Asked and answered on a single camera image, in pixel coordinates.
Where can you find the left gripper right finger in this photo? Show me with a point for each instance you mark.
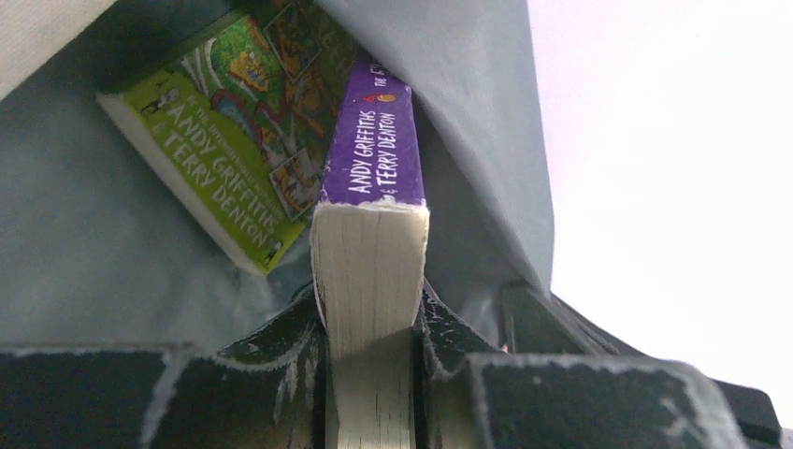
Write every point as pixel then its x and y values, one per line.
pixel 562 382

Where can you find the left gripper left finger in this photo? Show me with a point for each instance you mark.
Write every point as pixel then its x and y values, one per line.
pixel 264 391

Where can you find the green book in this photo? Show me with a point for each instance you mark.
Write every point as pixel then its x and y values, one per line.
pixel 237 120

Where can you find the purple book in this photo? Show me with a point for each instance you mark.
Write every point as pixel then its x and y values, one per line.
pixel 368 244

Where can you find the beige canvas backpack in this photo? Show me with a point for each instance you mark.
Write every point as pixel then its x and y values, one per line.
pixel 95 248

